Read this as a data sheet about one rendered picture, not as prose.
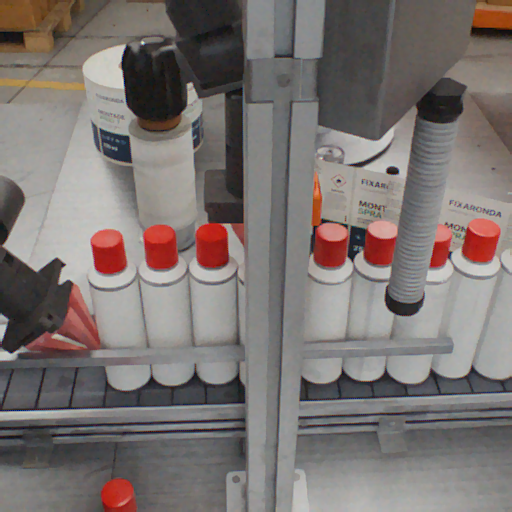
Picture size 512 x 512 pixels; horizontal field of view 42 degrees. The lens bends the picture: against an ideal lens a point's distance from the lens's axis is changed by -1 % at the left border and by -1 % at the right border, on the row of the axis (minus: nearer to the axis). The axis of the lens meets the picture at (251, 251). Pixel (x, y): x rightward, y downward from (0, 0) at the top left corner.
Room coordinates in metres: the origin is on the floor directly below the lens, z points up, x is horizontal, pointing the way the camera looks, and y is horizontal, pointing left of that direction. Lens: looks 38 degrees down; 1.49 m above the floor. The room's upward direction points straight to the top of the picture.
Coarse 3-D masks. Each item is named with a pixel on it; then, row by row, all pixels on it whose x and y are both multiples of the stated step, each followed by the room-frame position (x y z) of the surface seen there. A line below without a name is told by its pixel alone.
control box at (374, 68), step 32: (352, 0) 0.37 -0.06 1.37; (384, 0) 0.36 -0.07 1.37; (416, 0) 0.38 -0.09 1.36; (448, 0) 0.44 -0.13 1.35; (352, 32) 0.37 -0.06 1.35; (384, 32) 0.36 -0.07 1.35; (416, 32) 0.39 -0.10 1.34; (448, 32) 0.45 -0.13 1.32; (320, 64) 0.38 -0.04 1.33; (352, 64) 0.37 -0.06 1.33; (384, 64) 0.36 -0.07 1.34; (416, 64) 0.40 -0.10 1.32; (448, 64) 0.46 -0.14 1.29; (320, 96) 0.38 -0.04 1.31; (352, 96) 0.37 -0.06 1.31; (384, 96) 0.36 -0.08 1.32; (416, 96) 0.41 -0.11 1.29; (352, 128) 0.37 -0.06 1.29; (384, 128) 0.36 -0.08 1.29
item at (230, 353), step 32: (32, 352) 0.49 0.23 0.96; (64, 352) 0.49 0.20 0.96; (96, 352) 0.49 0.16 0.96; (128, 352) 0.49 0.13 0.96; (160, 352) 0.49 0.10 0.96; (192, 352) 0.49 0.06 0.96; (224, 352) 0.49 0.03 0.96; (320, 352) 0.50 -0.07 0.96; (352, 352) 0.50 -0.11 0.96; (384, 352) 0.50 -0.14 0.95; (416, 352) 0.50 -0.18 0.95; (448, 352) 0.51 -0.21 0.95
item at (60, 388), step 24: (0, 384) 0.52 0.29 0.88; (24, 384) 0.52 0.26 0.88; (48, 384) 0.52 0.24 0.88; (72, 384) 0.52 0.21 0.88; (96, 384) 0.52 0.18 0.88; (192, 384) 0.52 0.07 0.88; (240, 384) 0.52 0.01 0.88; (336, 384) 0.52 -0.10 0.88; (360, 384) 0.52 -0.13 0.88; (384, 384) 0.52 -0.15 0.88; (432, 384) 0.52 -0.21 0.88; (456, 384) 0.52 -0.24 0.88; (480, 384) 0.52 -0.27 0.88; (504, 384) 0.52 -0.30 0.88; (0, 408) 0.49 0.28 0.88; (24, 408) 0.49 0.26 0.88; (48, 408) 0.49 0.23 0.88; (72, 408) 0.49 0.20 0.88
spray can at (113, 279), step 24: (96, 240) 0.53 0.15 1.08; (120, 240) 0.53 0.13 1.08; (96, 264) 0.52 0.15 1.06; (120, 264) 0.52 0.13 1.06; (96, 288) 0.51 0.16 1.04; (120, 288) 0.51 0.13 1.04; (96, 312) 0.52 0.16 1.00; (120, 312) 0.51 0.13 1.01; (120, 336) 0.51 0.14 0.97; (144, 336) 0.53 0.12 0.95; (120, 384) 0.51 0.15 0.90; (144, 384) 0.52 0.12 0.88
